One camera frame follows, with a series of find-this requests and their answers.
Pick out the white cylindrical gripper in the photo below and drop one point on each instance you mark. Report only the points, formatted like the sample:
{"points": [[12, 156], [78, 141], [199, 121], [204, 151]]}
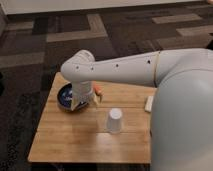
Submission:
{"points": [[81, 92]]}

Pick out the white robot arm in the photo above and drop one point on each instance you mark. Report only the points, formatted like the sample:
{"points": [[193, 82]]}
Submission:
{"points": [[181, 126]]}

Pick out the white eraser block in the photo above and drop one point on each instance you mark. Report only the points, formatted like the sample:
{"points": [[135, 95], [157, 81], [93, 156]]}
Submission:
{"points": [[148, 105]]}

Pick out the dark blue bowl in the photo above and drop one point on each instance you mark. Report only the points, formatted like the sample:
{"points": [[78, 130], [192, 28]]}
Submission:
{"points": [[64, 97]]}

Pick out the orange toy carrot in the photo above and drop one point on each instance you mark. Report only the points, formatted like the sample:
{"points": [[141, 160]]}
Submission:
{"points": [[98, 91]]}

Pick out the wooden folding table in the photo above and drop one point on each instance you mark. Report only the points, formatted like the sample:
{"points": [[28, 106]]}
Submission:
{"points": [[81, 136]]}

